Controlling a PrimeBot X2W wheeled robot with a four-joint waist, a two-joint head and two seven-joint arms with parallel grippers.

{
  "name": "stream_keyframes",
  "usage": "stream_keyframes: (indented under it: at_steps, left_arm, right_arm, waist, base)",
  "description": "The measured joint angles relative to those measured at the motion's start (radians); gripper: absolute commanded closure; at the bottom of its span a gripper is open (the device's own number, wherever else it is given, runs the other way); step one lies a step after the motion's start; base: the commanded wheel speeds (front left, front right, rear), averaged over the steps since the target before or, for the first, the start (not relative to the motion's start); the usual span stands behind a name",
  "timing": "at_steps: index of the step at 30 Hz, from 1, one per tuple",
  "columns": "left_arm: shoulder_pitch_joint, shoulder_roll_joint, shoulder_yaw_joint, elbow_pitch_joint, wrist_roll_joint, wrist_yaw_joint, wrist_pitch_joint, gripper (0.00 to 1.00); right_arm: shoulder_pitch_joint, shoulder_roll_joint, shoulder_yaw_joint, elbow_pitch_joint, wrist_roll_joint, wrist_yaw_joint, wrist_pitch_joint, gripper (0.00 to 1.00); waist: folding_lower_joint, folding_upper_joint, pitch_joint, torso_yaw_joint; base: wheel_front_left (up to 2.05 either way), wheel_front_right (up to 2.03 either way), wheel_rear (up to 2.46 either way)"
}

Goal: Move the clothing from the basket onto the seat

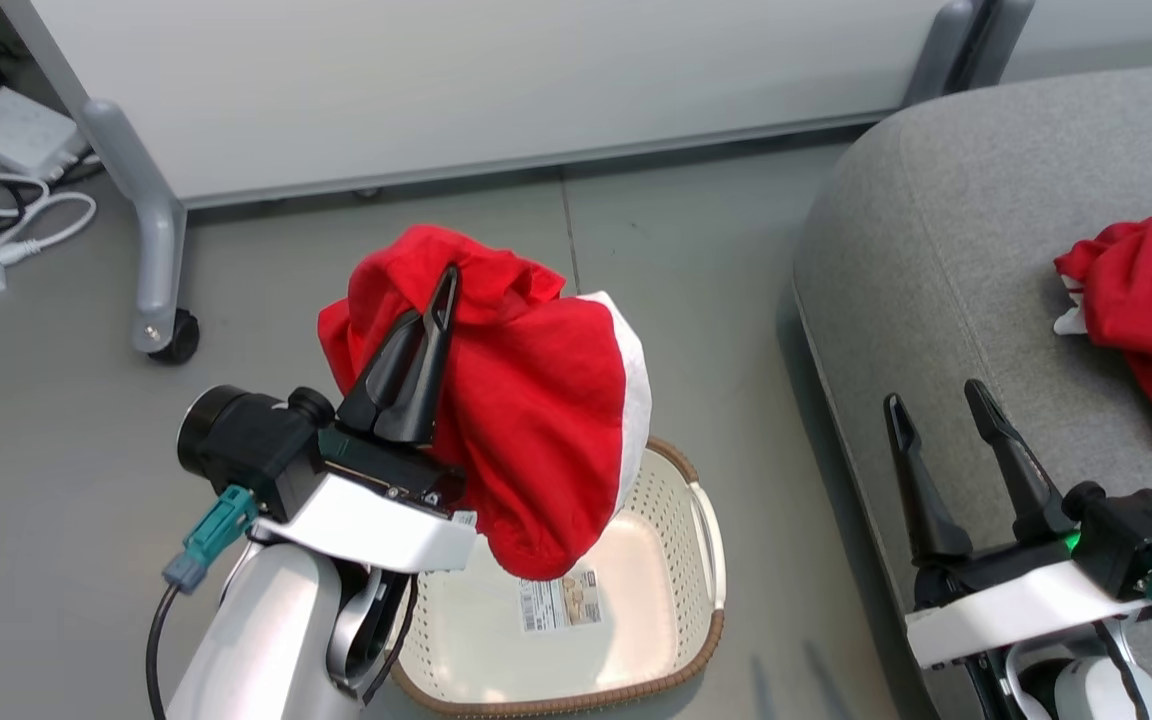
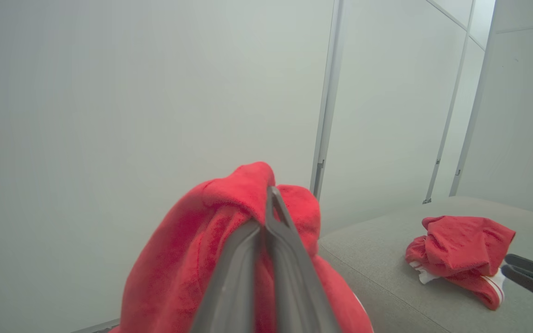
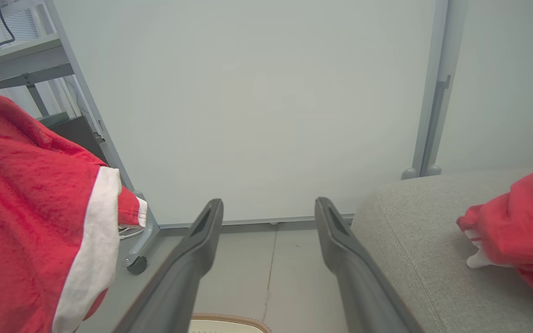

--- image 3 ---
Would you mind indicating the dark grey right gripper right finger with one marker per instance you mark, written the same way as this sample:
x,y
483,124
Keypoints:
x,y
363,286

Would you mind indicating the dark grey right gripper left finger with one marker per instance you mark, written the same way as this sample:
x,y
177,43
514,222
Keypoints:
x,y
178,277

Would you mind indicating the red white-trimmed garment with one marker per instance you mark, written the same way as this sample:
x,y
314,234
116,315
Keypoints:
x,y
525,222
26,208

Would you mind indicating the grey fabric sofa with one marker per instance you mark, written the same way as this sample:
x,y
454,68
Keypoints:
x,y
424,259

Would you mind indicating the black partition caster wheel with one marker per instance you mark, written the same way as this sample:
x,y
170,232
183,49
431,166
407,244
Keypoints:
x,y
137,266

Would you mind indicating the white laundry basket brown rim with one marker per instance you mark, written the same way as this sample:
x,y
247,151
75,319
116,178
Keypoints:
x,y
229,323

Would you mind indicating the black box under desk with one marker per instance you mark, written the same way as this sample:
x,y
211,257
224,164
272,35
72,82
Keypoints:
x,y
74,132

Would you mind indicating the grey metal desk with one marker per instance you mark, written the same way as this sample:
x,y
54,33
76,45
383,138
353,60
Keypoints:
x,y
21,60

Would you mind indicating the wide white partition grey frame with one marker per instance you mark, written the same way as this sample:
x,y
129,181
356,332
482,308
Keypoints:
x,y
257,106

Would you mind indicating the narrow white partition grey frame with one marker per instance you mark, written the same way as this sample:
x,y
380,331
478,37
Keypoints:
x,y
502,83

